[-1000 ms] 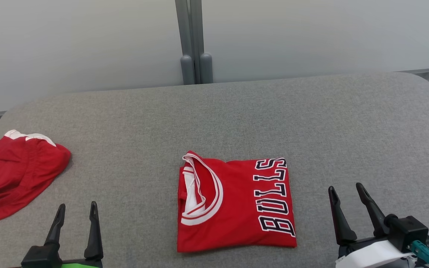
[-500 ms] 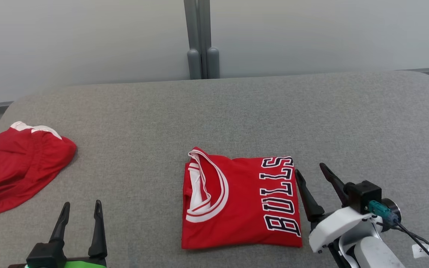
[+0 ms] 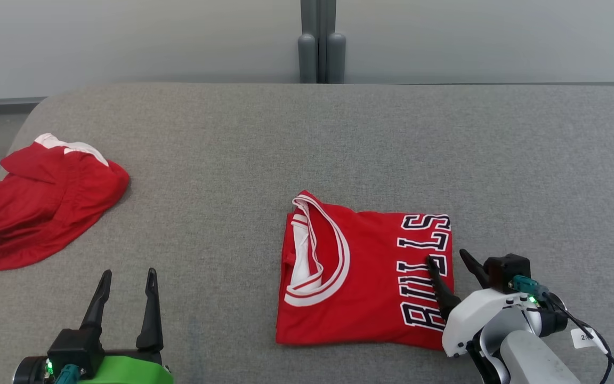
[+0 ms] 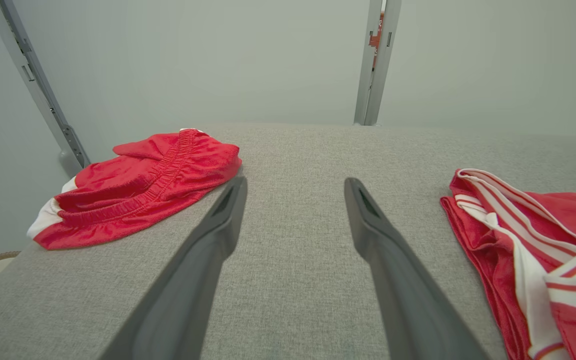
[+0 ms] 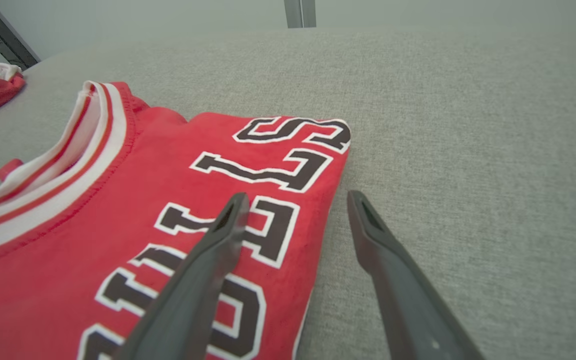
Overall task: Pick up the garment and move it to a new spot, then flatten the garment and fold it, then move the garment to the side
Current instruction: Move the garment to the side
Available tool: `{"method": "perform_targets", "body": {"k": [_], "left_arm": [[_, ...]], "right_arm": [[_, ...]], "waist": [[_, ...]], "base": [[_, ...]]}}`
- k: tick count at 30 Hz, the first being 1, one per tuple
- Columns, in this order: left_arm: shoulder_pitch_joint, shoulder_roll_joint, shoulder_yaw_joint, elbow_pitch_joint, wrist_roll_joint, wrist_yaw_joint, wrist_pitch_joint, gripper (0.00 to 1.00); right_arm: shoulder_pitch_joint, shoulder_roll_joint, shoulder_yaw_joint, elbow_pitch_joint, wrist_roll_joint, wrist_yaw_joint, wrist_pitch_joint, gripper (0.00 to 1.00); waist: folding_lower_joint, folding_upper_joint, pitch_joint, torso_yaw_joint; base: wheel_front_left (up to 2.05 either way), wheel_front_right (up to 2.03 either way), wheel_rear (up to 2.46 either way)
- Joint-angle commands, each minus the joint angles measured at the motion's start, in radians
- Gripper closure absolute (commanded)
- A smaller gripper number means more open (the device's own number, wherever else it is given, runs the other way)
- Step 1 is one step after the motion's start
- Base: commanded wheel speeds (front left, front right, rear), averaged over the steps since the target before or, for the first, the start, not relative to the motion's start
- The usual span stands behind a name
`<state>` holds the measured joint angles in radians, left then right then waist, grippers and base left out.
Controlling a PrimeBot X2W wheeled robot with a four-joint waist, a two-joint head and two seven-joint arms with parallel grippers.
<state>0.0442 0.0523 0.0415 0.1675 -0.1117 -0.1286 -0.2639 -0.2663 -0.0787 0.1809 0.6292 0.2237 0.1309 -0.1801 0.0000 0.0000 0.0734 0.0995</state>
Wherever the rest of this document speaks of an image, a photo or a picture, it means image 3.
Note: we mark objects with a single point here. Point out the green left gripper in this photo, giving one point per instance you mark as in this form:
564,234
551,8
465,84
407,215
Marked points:
131,370

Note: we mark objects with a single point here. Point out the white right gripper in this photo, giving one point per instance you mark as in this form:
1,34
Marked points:
477,314

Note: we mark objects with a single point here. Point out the red Bulls basketball jersey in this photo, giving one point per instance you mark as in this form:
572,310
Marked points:
371,298

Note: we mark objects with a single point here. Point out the red and white shorts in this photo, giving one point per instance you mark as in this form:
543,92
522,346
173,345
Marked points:
46,208

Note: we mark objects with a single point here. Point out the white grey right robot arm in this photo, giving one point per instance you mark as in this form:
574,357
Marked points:
531,357

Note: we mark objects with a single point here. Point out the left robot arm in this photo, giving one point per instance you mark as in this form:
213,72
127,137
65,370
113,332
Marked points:
29,372

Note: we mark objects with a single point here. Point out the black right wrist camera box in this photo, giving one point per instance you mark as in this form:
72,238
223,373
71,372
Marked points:
507,269

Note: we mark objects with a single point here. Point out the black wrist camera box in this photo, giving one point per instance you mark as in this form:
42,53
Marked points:
75,346
507,269

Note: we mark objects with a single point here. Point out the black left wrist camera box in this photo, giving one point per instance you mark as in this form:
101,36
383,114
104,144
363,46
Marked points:
75,346

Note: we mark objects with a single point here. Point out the teal right camera connector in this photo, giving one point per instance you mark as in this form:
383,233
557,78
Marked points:
525,285

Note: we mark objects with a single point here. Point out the teal camera connector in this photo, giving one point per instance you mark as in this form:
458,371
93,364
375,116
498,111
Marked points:
525,285
67,375

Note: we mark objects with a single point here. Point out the teal left camera connector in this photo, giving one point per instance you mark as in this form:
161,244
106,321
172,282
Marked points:
67,375

